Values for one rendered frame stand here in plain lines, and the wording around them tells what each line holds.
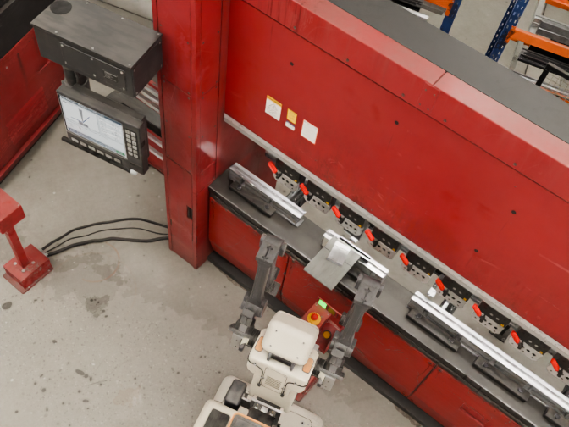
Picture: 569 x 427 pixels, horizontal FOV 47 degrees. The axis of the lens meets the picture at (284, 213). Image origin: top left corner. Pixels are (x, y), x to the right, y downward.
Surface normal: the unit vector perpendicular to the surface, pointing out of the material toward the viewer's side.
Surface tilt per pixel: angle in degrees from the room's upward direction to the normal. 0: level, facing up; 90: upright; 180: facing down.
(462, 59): 0
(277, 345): 48
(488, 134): 90
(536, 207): 90
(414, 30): 0
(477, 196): 90
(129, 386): 0
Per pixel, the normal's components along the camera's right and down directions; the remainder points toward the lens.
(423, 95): -0.61, 0.62
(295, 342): -0.22, 0.18
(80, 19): 0.11, -0.54
